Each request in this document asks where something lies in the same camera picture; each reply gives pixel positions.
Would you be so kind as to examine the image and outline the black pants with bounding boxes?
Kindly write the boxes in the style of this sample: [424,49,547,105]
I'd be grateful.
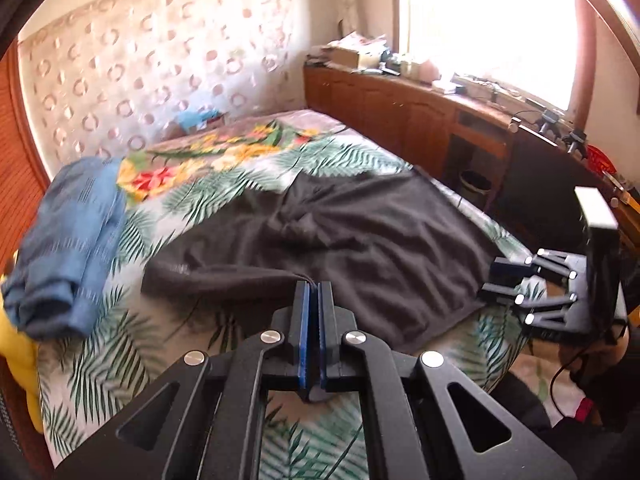
[141,165,506,356]

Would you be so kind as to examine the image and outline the blue plastic bag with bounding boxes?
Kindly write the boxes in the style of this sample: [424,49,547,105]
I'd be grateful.
[176,108,227,134]

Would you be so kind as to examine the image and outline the blue denim jeans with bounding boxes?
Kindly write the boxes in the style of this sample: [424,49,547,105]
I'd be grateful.
[0,156,129,339]

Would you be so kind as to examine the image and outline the long wooden cabinet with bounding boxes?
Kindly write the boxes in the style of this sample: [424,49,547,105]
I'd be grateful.
[303,62,640,261]

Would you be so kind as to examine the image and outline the black cable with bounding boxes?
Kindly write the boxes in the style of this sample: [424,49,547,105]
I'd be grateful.
[549,340,601,418]

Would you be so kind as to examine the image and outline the red round object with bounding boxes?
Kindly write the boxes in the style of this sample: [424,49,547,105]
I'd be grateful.
[586,144,615,173]

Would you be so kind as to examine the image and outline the wooden slatted panel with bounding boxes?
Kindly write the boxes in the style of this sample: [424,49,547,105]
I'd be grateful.
[0,47,52,266]

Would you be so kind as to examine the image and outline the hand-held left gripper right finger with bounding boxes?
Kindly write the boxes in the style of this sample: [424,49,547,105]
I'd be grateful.
[316,281,577,480]

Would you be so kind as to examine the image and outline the dark waste bin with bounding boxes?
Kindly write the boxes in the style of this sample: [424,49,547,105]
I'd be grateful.
[459,170,494,202]

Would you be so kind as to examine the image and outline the floral blanket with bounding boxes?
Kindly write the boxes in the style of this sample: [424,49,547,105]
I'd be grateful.
[117,109,351,207]

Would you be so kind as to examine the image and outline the bright window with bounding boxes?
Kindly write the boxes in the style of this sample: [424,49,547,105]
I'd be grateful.
[395,0,581,112]

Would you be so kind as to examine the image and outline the bed with palm-leaf sheet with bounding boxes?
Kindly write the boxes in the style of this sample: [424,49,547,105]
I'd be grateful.
[37,130,551,480]

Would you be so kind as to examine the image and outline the circle pattern curtain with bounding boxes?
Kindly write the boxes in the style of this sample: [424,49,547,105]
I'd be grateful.
[17,0,308,181]

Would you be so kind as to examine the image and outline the cardboard box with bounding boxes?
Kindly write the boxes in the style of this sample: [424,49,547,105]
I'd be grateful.
[324,44,383,69]

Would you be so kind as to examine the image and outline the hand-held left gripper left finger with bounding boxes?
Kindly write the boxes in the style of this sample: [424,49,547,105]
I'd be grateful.
[55,281,313,480]

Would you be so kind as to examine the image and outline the yellow plush toy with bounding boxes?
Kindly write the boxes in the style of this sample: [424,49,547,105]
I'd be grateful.
[0,260,46,434]

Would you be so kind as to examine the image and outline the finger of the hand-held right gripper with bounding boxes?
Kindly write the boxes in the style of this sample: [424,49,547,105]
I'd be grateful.
[477,276,587,333]
[489,247,587,287]

